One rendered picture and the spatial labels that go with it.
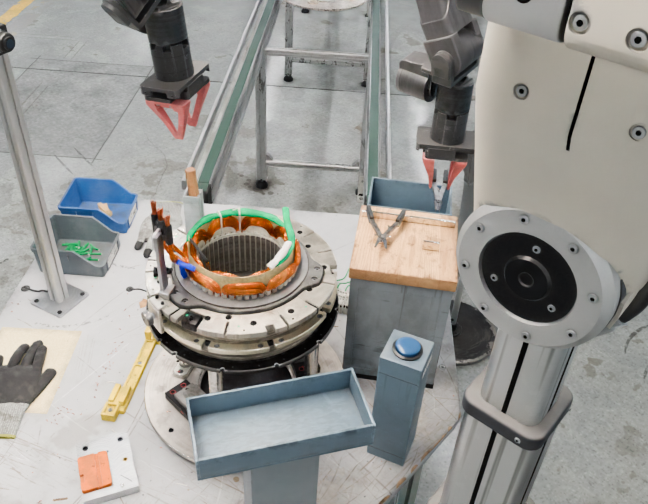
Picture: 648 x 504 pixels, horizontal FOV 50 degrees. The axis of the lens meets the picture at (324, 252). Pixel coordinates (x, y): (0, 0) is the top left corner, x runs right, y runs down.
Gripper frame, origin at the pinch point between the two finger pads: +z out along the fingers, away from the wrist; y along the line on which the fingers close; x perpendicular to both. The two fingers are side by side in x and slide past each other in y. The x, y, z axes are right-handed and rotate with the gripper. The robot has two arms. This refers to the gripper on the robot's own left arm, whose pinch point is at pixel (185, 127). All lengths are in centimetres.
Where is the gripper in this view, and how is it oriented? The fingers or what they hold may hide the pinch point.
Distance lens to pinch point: 113.0
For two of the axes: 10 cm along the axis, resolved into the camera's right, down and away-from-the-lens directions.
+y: -3.4, 6.1, -7.1
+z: 0.4, 7.7, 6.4
